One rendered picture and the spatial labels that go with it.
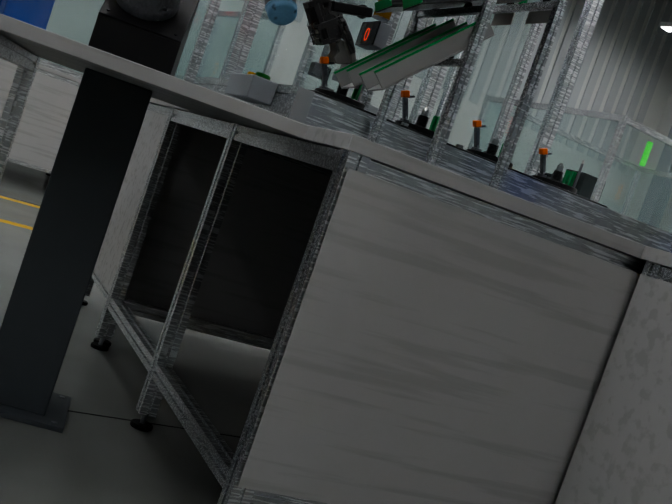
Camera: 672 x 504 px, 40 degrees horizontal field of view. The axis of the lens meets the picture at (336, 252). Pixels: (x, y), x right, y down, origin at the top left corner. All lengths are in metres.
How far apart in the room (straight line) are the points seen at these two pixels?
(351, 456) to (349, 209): 0.49
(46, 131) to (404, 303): 5.84
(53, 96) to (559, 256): 5.85
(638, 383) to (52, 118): 5.99
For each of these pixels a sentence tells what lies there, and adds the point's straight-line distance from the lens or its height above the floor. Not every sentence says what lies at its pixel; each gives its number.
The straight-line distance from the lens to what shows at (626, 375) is 2.05.
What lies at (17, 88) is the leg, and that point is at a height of 0.73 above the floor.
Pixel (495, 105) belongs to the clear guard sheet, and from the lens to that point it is 3.80.
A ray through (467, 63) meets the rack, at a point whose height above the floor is 1.10.
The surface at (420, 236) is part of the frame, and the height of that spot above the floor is 0.72.
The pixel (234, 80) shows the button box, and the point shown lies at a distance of 2.54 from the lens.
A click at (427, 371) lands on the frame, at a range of 1.87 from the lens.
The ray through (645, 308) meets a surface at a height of 0.73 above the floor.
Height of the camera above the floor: 0.76
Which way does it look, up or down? 4 degrees down
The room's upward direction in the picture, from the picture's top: 19 degrees clockwise
